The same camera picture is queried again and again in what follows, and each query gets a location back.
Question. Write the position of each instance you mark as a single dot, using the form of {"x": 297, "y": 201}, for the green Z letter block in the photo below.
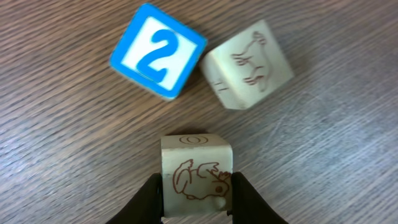
{"x": 246, "y": 68}

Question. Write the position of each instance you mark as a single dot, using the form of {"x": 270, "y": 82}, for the green side animal block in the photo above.
{"x": 196, "y": 174}

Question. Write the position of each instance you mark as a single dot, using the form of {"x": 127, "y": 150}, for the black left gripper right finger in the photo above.
{"x": 248, "y": 206}

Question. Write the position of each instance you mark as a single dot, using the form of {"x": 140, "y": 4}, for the blue 2 number block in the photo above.
{"x": 157, "y": 52}

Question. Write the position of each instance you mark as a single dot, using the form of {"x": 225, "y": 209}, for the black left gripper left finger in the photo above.
{"x": 146, "y": 206}

